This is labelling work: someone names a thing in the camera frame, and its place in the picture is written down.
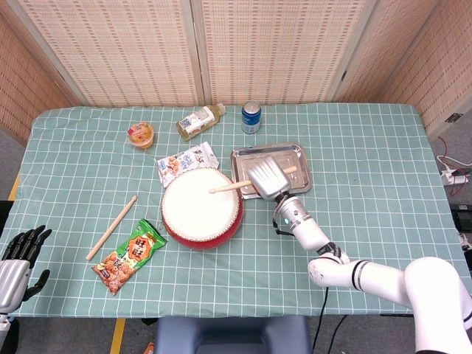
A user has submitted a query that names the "white power strip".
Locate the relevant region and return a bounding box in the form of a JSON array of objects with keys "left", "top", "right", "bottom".
[{"left": 440, "top": 169, "right": 469, "bottom": 185}]

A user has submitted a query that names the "orange-tipped silver right hand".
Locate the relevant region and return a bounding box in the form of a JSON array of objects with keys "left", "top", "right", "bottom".
[{"left": 246, "top": 156, "right": 293, "bottom": 202}]

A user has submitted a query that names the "white power cable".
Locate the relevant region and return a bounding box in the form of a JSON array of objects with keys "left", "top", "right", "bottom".
[{"left": 437, "top": 154, "right": 462, "bottom": 174}]

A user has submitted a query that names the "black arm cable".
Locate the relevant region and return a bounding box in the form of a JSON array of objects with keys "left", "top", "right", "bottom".
[{"left": 271, "top": 216, "right": 331, "bottom": 333}]

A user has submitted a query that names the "black equipment box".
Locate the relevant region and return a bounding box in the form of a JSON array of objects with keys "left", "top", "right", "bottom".
[{"left": 449, "top": 204, "right": 472, "bottom": 233}]

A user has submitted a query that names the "yellow drink plastic bottle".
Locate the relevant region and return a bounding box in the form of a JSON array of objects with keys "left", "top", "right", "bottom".
[{"left": 176, "top": 103, "right": 226, "bottom": 142}]

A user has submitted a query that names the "green checked tablecloth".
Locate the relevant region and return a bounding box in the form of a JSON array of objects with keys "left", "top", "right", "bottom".
[{"left": 0, "top": 102, "right": 472, "bottom": 319}]

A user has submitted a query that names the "white snack packet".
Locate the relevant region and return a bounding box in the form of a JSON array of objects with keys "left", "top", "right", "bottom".
[{"left": 156, "top": 141, "right": 219, "bottom": 188}]

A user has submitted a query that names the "blue-grey robot torso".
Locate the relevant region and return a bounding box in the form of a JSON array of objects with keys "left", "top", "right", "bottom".
[{"left": 153, "top": 316, "right": 313, "bottom": 354}]

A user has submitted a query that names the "blue drink can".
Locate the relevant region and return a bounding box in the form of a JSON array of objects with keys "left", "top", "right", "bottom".
[{"left": 241, "top": 101, "right": 263, "bottom": 134}]

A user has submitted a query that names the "thin red cable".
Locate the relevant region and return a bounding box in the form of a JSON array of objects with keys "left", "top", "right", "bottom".
[{"left": 437, "top": 136, "right": 452, "bottom": 167}]

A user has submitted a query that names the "rectangular stainless steel tray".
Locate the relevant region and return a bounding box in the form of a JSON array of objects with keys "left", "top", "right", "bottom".
[{"left": 230, "top": 142, "right": 313, "bottom": 201}]

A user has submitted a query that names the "black and silver left hand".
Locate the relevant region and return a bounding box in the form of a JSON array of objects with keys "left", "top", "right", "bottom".
[{"left": 0, "top": 224, "right": 53, "bottom": 314}]

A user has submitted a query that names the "orange fruit jelly cup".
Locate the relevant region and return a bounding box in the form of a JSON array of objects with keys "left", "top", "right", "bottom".
[{"left": 128, "top": 122, "right": 155, "bottom": 150}]

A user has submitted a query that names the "bamboo folding screen panel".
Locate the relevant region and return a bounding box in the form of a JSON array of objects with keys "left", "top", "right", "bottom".
[
  {"left": 379, "top": 0, "right": 472, "bottom": 136},
  {"left": 7, "top": 0, "right": 207, "bottom": 108},
  {"left": 190, "top": 0, "right": 373, "bottom": 106},
  {"left": 0, "top": 0, "right": 89, "bottom": 145},
  {"left": 331, "top": 0, "right": 443, "bottom": 104}
]

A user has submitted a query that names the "green snack packet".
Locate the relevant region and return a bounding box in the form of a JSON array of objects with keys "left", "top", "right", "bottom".
[{"left": 91, "top": 218, "right": 169, "bottom": 297}]

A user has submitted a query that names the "red drum with white skin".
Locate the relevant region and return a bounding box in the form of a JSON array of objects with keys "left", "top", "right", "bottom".
[{"left": 159, "top": 168, "right": 245, "bottom": 251}]

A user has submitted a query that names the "wooden drumstick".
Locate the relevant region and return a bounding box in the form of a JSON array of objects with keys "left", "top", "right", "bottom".
[
  {"left": 208, "top": 165, "right": 298, "bottom": 195},
  {"left": 86, "top": 195, "right": 138, "bottom": 262}
]

